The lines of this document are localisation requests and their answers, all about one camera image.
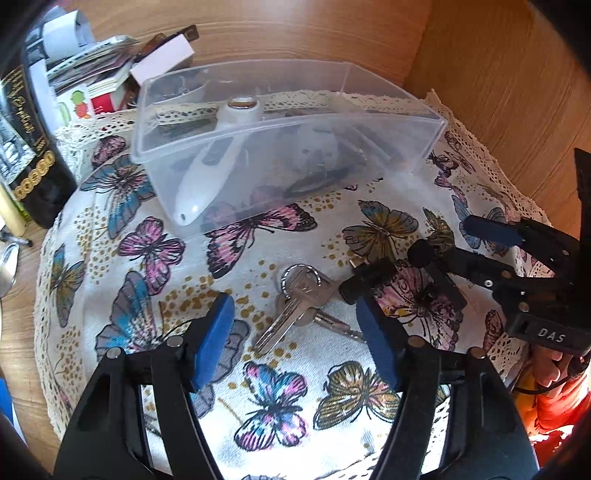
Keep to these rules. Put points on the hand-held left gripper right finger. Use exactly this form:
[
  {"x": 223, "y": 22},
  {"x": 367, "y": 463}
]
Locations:
[{"x": 376, "y": 341}]

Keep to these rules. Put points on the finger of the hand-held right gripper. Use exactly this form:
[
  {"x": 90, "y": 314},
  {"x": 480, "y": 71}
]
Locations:
[
  {"x": 489, "y": 230},
  {"x": 466, "y": 263}
]

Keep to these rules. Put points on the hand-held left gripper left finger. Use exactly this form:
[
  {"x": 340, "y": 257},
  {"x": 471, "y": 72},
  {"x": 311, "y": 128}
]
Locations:
[{"x": 217, "y": 332}]

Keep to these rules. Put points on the small silver key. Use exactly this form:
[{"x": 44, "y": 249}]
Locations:
[{"x": 339, "y": 325}]

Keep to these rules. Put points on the small black device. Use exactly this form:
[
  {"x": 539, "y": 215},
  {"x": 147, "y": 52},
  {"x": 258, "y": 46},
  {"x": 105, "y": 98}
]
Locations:
[{"x": 367, "y": 281}]

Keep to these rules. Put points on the large silver key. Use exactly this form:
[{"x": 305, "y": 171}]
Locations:
[{"x": 295, "y": 304}]

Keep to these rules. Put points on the clear plastic container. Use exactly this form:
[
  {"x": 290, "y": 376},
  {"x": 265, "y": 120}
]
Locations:
[{"x": 286, "y": 120}]

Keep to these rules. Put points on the person's right hand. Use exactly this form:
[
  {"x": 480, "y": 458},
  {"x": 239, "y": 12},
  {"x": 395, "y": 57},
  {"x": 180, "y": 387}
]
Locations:
[{"x": 549, "y": 367}]

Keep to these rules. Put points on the butterfly print lace tablecloth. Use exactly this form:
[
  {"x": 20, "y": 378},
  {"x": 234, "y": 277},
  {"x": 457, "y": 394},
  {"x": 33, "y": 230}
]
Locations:
[{"x": 286, "y": 415}]

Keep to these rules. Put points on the orange clothing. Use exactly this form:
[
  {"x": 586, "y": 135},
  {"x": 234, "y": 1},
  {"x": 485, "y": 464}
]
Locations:
[{"x": 554, "y": 415}]

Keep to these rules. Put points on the white pen-shaped thermometer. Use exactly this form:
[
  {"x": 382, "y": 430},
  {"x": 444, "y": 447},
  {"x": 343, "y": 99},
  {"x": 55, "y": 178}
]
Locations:
[{"x": 217, "y": 161}]

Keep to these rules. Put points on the metal spoon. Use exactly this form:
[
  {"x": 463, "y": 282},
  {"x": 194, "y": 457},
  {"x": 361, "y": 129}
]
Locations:
[{"x": 7, "y": 270}]

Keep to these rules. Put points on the dark bottle gold label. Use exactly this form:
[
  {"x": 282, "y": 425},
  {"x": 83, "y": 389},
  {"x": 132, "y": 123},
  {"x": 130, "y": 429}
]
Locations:
[{"x": 37, "y": 166}]

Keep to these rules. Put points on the white carton fruit print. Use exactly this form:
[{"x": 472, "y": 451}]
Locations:
[{"x": 90, "y": 101}]

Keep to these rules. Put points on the white cardboard box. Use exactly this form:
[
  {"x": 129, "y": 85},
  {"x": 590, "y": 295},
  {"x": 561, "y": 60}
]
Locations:
[{"x": 164, "y": 60}]

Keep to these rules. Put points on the stack of papers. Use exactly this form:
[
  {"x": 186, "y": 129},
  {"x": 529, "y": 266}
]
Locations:
[{"x": 92, "y": 62}]

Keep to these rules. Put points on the white paper packet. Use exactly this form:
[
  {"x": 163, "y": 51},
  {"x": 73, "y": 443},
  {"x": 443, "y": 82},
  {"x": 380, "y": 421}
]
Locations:
[{"x": 64, "y": 34}]

